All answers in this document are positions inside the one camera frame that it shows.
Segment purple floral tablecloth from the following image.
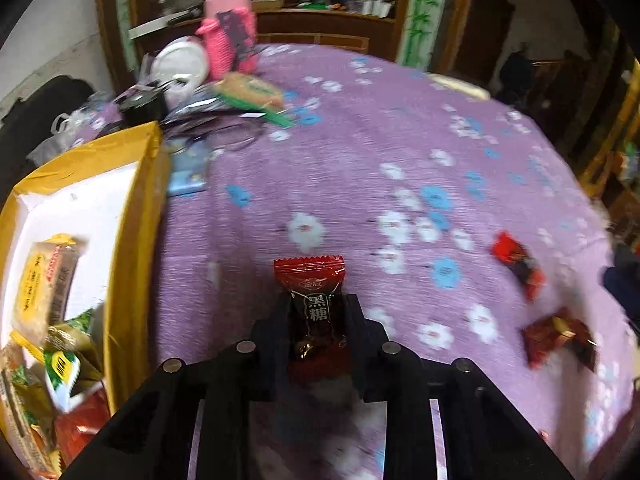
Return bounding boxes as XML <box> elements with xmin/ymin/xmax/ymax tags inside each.
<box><xmin>65</xmin><ymin>42</ymin><xmax>631</xmax><ymax>480</ymax></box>

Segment eyeglasses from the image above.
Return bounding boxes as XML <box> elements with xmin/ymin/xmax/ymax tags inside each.
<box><xmin>170</xmin><ymin>115</ymin><xmax>268</xmax><ymax>153</ymax></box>

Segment large red snack packet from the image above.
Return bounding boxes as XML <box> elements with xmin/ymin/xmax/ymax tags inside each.
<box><xmin>52</xmin><ymin>390</ymin><xmax>113</xmax><ymax>466</ymax></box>

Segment orange cracker packet with barcode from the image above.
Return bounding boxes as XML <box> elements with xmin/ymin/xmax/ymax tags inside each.
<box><xmin>0</xmin><ymin>345</ymin><xmax>63</xmax><ymax>478</ymax></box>

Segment white foam box yellow tape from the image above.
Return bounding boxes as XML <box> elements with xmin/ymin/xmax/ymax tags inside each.
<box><xmin>0</xmin><ymin>121</ymin><xmax>173</xmax><ymax>478</ymax></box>

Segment green and tan packet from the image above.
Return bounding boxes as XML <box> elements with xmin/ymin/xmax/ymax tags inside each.
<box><xmin>212</xmin><ymin>72</ymin><xmax>287</xmax><ymax>112</ymax></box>

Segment black leather sofa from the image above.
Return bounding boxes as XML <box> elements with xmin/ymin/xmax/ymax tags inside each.
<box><xmin>0</xmin><ymin>75</ymin><xmax>96</xmax><ymax>171</ymax></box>

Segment green flat packet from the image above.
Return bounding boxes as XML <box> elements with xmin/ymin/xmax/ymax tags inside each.
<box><xmin>250</xmin><ymin>107</ymin><xmax>296</xmax><ymax>128</ymax></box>

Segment dark red candy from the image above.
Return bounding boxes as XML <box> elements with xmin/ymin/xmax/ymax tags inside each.
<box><xmin>273</xmin><ymin>255</ymin><xmax>353</xmax><ymax>386</ymax></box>
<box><xmin>521</xmin><ymin>307</ymin><xmax>598</xmax><ymax>372</ymax></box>
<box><xmin>490</xmin><ymin>231</ymin><xmax>547</xmax><ymax>302</ymax></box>

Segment small black container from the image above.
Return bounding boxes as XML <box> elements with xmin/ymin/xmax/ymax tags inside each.
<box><xmin>117</xmin><ymin>80</ymin><xmax>171</xmax><ymax>128</ymax></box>

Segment dark wooden door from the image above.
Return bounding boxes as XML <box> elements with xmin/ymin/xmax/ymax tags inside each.
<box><xmin>452</xmin><ymin>0</ymin><xmax>516</xmax><ymax>68</ymax></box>

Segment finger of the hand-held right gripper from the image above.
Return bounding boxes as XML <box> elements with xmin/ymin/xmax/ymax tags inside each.
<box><xmin>602</xmin><ymin>245</ymin><xmax>640</xmax><ymax>323</ymax></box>

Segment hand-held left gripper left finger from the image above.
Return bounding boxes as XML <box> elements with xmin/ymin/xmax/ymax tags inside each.
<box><xmin>60</xmin><ymin>292</ymin><xmax>296</xmax><ymax>480</ymax></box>

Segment long white box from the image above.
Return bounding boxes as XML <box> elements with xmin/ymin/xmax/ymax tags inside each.
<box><xmin>130</xmin><ymin>15</ymin><xmax>176</xmax><ymax>41</ymax></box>

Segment row of small bottles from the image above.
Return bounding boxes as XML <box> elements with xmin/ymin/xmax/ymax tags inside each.
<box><xmin>360</xmin><ymin>0</ymin><xmax>396</xmax><ymax>18</ymax></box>

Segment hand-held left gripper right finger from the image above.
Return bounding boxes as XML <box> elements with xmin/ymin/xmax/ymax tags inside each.
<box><xmin>345</xmin><ymin>294</ymin><xmax>576</xmax><ymax>480</ymax></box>

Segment cracker packet with yellow circle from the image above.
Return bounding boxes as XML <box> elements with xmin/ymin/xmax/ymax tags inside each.
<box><xmin>12</xmin><ymin>234</ymin><xmax>81</xmax><ymax>341</ymax></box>

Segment clear plastic bag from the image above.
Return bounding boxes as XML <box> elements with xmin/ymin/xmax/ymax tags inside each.
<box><xmin>30</xmin><ymin>92</ymin><xmax>123</xmax><ymax>166</ymax></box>

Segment pink bottle with knitted sleeve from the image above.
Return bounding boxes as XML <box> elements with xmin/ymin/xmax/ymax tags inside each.
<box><xmin>195</xmin><ymin>0</ymin><xmax>261</xmax><ymax>81</ymax></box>

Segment wooden framed glass partition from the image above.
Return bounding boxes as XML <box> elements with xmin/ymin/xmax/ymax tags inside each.
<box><xmin>95</xmin><ymin>0</ymin><xmax>478</xmax><ymax>78</ymax></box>

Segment blue tissue packet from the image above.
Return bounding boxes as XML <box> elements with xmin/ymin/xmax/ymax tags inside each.
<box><xmin>167</xmin><ymin>140</ymin><xmax>211</xmax><ymax>197</ymax></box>

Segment white bowl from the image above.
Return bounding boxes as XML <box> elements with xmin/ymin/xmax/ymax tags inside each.
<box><xmin>150</xmin><ymin>36</ymin><xmax>211</xmax><ymax>96</ymax></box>

